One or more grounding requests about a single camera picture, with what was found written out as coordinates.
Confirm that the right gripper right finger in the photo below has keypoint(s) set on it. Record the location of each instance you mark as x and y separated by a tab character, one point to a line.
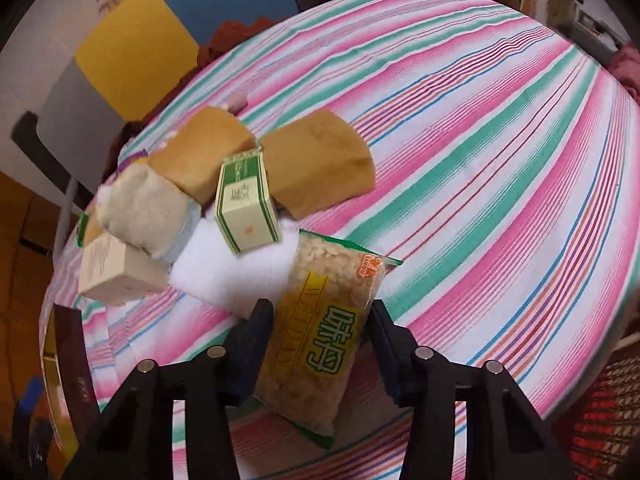
395	350

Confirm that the white foam block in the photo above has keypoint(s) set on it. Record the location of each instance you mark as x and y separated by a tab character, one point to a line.
208	271

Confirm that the dark red jacket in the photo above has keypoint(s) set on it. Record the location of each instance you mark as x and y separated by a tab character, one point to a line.
226	37

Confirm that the striped pink green bedsheet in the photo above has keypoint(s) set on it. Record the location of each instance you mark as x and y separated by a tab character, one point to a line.
507	172

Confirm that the beige cloth bundle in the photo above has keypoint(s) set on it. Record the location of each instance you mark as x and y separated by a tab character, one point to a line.
146	210

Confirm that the white rectangular carton box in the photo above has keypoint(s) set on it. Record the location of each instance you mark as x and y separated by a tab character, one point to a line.
113	272

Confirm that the yellow sponge block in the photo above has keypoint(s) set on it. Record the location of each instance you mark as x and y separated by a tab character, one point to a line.
192	158
315	163

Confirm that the small green white box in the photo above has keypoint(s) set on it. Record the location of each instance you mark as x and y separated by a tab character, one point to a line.
243	207

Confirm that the grey yellow blue chair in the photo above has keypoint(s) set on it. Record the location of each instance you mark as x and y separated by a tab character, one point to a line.
85	73

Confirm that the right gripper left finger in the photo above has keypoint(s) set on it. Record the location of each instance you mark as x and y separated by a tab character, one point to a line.
246	347

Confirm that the yellow snack bag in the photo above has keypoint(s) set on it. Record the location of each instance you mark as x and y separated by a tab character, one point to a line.
317	330

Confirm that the gold rectangular tray box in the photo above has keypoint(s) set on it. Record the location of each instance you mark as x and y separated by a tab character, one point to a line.
72	403

